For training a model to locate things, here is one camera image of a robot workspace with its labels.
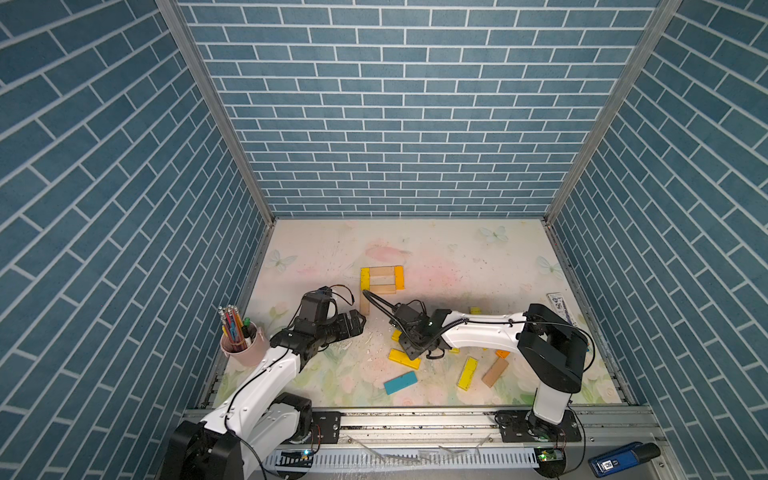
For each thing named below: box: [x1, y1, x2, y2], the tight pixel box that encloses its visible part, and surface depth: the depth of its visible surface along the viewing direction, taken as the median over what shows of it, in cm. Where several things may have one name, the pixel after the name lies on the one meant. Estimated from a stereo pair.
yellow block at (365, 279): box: [361, 267, 371, 291], surface depth 104 cm
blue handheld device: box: [588, 442, 661, 478], surface depth 69 cm
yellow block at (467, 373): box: [458, 356, 479, 391], surface depth 84 cm
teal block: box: [383, 371, 419, 395], surface depth 82 cm
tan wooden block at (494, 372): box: [481, 358, 509, 388], surface depth 84 cm
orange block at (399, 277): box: [394, 265, 405, 290], surface depth 105 cm
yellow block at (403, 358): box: [388, 348, 421, 370], surface depth 86 cm
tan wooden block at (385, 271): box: [370, 266, 394, 277], surface depth 107 cm
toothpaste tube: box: [546, 292, 578, 326], surface depth 98 cm
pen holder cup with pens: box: [218, 304, 270, 367], surface depth 80 cm
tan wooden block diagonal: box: [370, 284, 396, 295], surface depth 103 cm
